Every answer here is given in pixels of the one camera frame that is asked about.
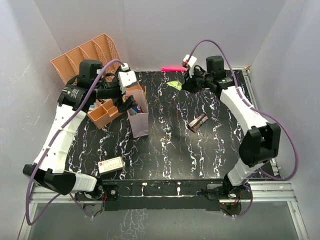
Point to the pink plastic file organizer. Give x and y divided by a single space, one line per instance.
82 69

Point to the white red card box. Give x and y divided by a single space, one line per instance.
110 165

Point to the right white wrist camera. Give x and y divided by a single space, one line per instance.
189 62

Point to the brown chocolate bar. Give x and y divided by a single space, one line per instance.
195 124

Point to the blue white snack bag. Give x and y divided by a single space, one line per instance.
135 110

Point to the lilac paper bag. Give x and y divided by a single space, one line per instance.
139 122

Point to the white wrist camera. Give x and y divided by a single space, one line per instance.
127 78
189 62

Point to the green candy wrapper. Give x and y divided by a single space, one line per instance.
175 84

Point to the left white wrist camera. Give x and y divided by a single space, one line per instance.
127 78

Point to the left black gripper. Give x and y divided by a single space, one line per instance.
129 102

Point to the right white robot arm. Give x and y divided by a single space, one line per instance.
261 138

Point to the black front mounting rail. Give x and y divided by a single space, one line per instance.
170 194

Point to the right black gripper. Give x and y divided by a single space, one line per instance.
188 85

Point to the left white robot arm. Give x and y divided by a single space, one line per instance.
48 169

